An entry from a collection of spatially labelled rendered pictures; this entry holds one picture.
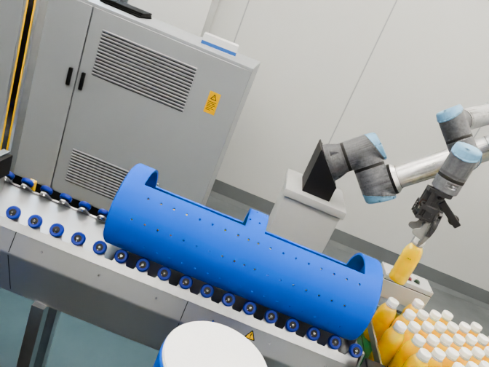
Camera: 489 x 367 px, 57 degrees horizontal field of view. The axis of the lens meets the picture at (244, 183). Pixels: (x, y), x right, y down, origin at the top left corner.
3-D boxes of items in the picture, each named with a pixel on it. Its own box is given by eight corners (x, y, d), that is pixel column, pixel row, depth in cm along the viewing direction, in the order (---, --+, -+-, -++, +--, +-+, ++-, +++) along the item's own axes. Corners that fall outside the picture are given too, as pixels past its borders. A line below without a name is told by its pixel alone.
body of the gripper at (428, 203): (410, 210, 162) (426, 181, 158) (431, 219, 162) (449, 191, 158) (414, 219, 155) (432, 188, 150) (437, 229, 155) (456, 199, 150)
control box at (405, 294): (370, 280, 188) (382, 260, 185) (415, 298, 189) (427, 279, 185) (374, 293, 179) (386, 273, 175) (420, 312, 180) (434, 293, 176)
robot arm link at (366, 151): (343, 143, 234) (376, 131, 230) (354, 174, 233) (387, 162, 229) (341, 140, 219) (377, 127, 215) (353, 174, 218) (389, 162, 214)
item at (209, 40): (201, 42, 309) (205, 31, 306) (235, 55, 312) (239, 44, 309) (200, 43, 297) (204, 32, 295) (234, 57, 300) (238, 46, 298)
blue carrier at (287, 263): (127, 218, 170) (148, 151, 159) (342, 304, 172) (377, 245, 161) (94, 257, 144) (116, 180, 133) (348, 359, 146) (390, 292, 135)
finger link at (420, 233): (404, 241, 160) (416, 218, 158) (420, 247, 160) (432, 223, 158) (407, 244, 157) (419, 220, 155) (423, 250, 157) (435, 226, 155)
